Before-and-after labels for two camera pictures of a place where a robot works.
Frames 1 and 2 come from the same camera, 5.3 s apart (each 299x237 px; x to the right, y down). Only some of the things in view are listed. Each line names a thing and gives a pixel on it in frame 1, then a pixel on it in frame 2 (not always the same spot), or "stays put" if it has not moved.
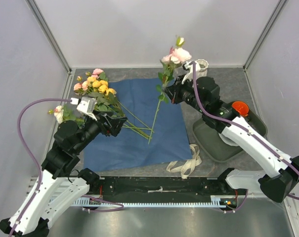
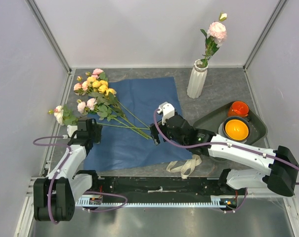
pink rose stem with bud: (179, 54) → (216, 33)
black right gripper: (174, 91) → (154, 133)
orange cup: (241, 107) stays put
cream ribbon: (189, 165) stays put
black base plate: (163, 189) stays put
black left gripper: (114, 126) → (97, 129)
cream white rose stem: (66, 113) stays put
